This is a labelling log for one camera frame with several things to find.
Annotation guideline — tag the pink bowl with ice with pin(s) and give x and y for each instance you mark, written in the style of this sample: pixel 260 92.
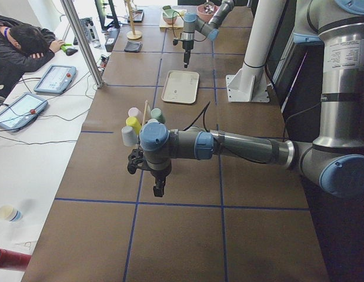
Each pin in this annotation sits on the pink bowl with ice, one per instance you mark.
pixel 206 13

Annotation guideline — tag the wooden cutting board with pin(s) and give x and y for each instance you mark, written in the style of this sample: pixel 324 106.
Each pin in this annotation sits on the wooden cutting board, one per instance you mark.
pixel 179 22

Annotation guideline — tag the paper cup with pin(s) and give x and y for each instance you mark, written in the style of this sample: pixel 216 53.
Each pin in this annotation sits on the paper cup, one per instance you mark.
pixel 10 213

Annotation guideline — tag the green bowl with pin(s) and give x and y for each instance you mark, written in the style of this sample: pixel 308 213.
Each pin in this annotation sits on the green bowl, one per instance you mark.
pixel 169 16

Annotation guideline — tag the wooden mug tree stand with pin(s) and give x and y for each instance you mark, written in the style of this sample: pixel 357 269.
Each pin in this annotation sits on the wooden mug tree stand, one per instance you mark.
pixel 133 34

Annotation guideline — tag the folded grey cloth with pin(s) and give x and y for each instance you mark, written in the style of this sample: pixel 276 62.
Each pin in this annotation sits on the folded grey cloth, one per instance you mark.
pixel 133 47

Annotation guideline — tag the person in black jacket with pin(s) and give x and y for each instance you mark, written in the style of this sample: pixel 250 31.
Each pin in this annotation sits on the person in black jacket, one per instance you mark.
pixel 23 49

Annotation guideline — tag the green cup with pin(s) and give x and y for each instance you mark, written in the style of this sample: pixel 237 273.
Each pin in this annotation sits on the green cup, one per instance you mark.
pixel 156 113

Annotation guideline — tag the grey cup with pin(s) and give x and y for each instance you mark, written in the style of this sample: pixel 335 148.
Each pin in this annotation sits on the grey cup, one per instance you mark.
pixel 129 136

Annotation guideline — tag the aluminium frame post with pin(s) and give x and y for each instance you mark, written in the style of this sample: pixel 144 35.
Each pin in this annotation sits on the aluminium frame post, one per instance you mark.
pixel 73 19

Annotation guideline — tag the beige rabbit tray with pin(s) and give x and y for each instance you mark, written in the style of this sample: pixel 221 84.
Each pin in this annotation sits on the beige rabbit tray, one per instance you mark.
pixel 180 87

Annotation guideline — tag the teach pendant tablet near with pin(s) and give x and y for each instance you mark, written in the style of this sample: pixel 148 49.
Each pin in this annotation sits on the teach pendant tablet near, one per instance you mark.
pixel 22 112

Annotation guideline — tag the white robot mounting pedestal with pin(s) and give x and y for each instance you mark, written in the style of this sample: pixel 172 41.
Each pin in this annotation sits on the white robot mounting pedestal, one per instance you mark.
pixel 249 83

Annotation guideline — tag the red cylinder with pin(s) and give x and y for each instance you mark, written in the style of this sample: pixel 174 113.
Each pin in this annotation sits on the red cylinder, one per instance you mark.
pixel 11 260

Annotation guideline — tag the black box with label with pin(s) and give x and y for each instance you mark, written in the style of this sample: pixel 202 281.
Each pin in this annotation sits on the black box with label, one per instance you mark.
pixel 110 38

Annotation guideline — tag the teach pendant tablet far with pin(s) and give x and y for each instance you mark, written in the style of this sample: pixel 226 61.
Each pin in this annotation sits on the teach pendant tablet far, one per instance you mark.
pixel 56 80

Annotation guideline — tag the pink cup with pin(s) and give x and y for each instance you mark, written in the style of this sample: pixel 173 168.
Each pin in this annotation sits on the pink cup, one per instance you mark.
pixel 135 112

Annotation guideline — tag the yellow cup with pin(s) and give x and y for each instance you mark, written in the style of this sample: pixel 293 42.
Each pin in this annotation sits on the yellow cup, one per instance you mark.
pixel 134 123

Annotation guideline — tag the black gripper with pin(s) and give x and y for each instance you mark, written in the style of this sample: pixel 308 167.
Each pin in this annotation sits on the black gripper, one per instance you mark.
pixel 160 175
pixel 187 45

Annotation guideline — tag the teach pendant tablet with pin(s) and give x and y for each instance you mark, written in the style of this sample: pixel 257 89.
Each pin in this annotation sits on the teach pendant tablet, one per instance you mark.
pixel 22 112
pixel 56 80

